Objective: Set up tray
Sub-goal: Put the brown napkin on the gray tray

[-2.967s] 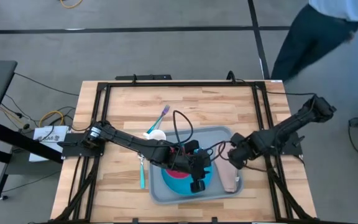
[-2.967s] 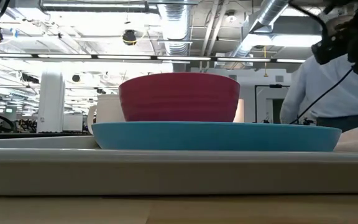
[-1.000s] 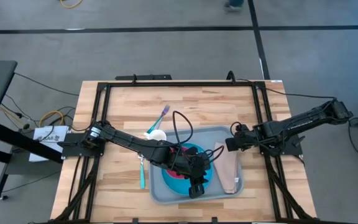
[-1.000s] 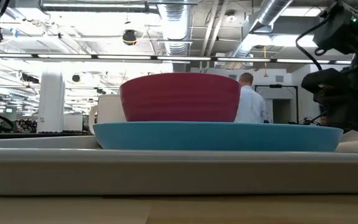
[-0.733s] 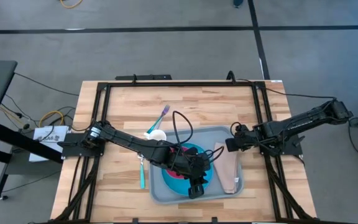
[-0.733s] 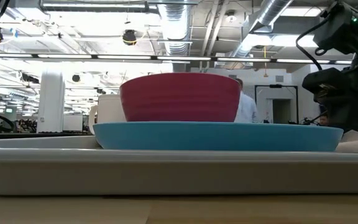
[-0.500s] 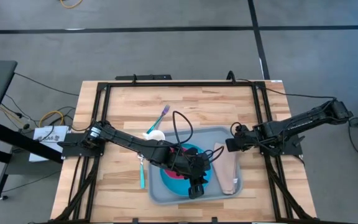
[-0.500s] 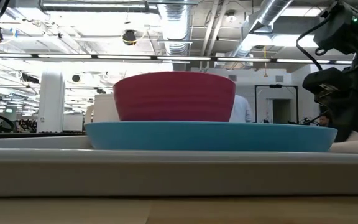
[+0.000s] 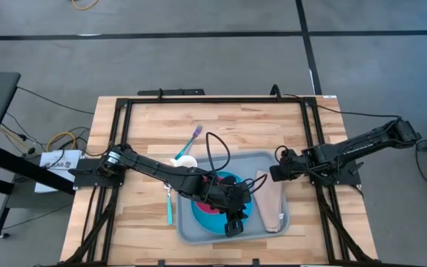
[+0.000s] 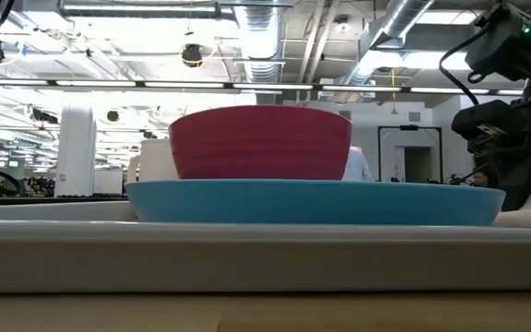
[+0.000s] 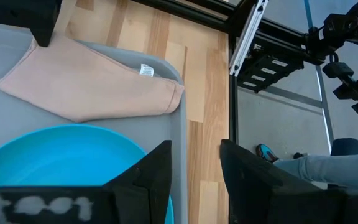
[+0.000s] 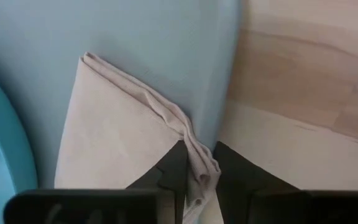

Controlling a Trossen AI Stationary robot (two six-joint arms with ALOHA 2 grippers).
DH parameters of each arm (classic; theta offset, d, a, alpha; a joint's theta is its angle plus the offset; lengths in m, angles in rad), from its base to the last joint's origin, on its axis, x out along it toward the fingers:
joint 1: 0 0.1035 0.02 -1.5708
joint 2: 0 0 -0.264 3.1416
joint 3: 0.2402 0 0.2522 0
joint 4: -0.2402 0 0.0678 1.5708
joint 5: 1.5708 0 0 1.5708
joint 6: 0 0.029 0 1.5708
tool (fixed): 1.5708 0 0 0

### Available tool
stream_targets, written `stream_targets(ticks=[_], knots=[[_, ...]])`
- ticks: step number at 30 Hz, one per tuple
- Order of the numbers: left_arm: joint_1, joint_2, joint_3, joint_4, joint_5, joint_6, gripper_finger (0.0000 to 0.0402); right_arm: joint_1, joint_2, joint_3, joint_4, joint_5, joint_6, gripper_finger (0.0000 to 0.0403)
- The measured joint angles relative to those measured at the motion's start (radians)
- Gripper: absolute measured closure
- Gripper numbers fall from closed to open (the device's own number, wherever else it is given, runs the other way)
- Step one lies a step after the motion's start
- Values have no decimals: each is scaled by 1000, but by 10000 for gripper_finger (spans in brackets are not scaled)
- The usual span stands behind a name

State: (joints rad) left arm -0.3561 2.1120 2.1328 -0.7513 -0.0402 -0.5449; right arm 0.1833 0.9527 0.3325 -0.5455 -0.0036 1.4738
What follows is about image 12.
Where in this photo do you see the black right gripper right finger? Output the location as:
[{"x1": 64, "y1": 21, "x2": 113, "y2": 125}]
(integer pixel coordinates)
[{"x1": 213, "y1": 141, "x2": 300, "y2": 224}]

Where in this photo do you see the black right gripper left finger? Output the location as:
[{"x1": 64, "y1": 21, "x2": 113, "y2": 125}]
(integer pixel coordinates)
[{"x1": 126, "y1": 139, "x2": 188, "y2": 224}]

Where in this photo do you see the beige cloth napkin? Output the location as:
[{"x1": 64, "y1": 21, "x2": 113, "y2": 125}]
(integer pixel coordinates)
[{"x1": 53, "y1": 52, "x2": 222, "y2": 224}]

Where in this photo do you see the grey plastic tray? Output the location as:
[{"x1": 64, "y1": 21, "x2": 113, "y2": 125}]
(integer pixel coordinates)
[{"x1": 0, "y1": 0, "x2": 244, "y2": 191}]

